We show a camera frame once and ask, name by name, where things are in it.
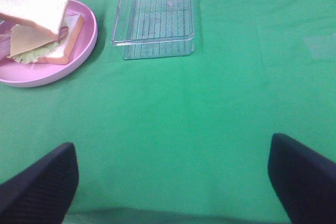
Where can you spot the pink round plate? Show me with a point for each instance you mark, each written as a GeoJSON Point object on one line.
{"type": "Point", "coordinates": [38, 74]}

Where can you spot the short toy bacon strip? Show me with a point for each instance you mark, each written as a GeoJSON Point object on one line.
{"type": "Point", "coordinates": [5, 44]}

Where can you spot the clear right plastic tray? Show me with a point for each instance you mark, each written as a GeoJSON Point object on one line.
{"type": "Point", "coordinates": [147, 29]}

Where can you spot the toy bread slice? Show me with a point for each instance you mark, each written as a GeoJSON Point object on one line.
{"type": "Point", "coordinates": [44, 15]}
{"type": "Point", "coordinates": [59, 52]}

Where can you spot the yellow toy cheese slice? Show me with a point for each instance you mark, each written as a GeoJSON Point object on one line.
{"type": "Point", "coordinates": [24, 39]}

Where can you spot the green toy lettuce leaf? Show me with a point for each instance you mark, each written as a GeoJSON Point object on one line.
{"type": "Point", "coordinates": [34, 55]}

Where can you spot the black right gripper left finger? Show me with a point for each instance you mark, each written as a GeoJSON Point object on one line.
{"type": "Point", "coordinates": [43, 192]}

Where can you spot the green tablecloth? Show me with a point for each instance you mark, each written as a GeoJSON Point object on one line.
{"type": "Point", "coordinates": [187, 134]}

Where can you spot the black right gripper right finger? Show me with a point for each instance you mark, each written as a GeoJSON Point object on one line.
{"type": "Point", "coordinates": [303, 180]}

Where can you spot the long toy bacon strip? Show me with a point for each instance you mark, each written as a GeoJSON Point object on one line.
{"type": "Point", "coordinates": [62, 34]}

